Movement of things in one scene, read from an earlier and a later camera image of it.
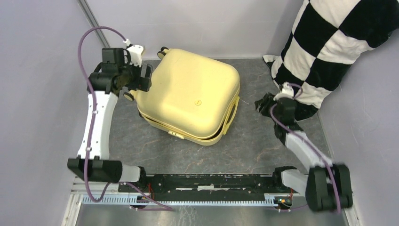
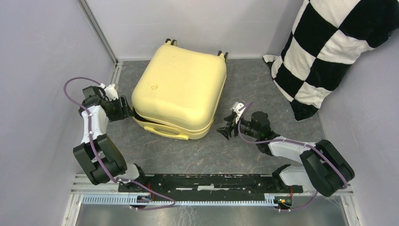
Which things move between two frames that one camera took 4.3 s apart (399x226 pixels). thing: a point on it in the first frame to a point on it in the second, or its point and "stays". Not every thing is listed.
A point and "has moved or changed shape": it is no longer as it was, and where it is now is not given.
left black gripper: x=141 y=83 to x=123 y=112
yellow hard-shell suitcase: x=192 y=97 has moved or changed shape
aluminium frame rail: x=94 y=23 stays
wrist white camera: x=287 y=92 to x=236 y=107
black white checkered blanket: x=327 y=37 stays
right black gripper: x=267 y=100 to x=231 y=118
